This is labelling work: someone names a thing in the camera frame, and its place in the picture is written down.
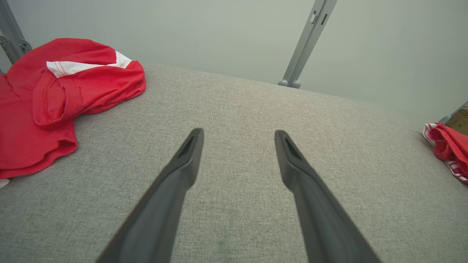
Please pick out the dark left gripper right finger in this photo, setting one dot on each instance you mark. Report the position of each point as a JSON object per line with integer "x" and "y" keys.
{"x": 325, "y": 226}

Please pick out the red garment with white stripe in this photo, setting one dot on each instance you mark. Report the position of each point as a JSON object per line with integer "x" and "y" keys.
{"x": 36, "y": 138}

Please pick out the grey metal post with bracket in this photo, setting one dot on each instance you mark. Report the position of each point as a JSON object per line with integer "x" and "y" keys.
{"x": 12, "y": 47}

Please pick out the grey framed box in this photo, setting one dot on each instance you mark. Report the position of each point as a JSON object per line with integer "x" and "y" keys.
{"x": 461, "y": 120}

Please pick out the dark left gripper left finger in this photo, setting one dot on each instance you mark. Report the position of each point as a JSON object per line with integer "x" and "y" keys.
{"x": 153, "y": 226}

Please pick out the red white lettered jersey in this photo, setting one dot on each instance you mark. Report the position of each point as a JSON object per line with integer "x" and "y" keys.
{"x": 449, "y": 146}

